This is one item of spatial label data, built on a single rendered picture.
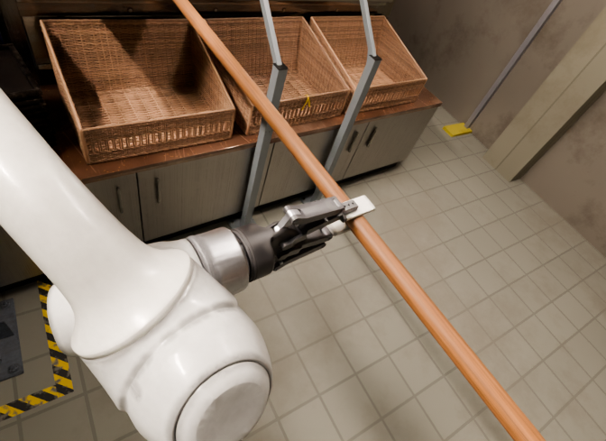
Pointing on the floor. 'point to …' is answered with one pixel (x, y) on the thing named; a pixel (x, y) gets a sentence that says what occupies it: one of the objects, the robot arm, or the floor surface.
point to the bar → (280, 101)
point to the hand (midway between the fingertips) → (350, 215)
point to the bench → (218, 173)
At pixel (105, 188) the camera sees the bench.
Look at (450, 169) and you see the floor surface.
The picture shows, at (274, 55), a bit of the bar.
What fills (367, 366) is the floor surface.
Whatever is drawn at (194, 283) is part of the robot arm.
